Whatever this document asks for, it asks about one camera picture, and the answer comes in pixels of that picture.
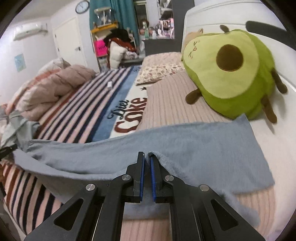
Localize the grey-blue fleece pants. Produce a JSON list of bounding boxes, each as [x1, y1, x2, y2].
[[14, 115, 274, 226]]

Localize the striped pink navy blanket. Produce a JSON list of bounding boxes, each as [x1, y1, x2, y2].
[[1, 66, 141, 235]]

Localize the pale green garment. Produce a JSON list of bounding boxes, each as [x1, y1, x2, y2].
[[1, 110, 41, 150]]

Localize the pink beige duvet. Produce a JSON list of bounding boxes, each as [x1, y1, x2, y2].
[[4, 58, 96, 121]]

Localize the green avocado plush toy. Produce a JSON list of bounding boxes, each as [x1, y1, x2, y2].
[[182, 25, 287, 123]]

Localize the floral pillow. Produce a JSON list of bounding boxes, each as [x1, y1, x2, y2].
[[135, 52, 185, 85]]

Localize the white puffy jacket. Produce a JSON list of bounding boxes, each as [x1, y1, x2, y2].
[[109, 41, 139, 70]]

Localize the pink shopping bag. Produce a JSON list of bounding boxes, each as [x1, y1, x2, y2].
[[94, 39, 107, 57]]

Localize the white door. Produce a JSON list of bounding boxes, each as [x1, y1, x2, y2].
[[51, 16, 87, 66]]

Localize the tan plush toy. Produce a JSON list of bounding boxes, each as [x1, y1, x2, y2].
[[181, 28, 203, 53]]

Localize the yellow shelf unit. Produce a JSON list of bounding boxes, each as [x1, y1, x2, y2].
[[91, 22, 118, 34]]

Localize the white bed headboard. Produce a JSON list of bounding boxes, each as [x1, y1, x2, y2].
[[183, 1, 295, 85]]

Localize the white air conditioner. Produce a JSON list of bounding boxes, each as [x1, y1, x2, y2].
[[14, 22, 48, 41]]

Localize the teal curtain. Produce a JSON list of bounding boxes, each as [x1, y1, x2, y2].
[[89, 0, 139, 45]]

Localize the dark grey bookshelf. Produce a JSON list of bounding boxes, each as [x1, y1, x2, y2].
[[144, 0, 195, 56]]

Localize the blue wall poster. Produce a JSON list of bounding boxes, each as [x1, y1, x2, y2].
[[14, 54, 26, 72]]

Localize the round wall clock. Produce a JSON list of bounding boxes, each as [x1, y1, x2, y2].
[[75, 0, 90, 14]]

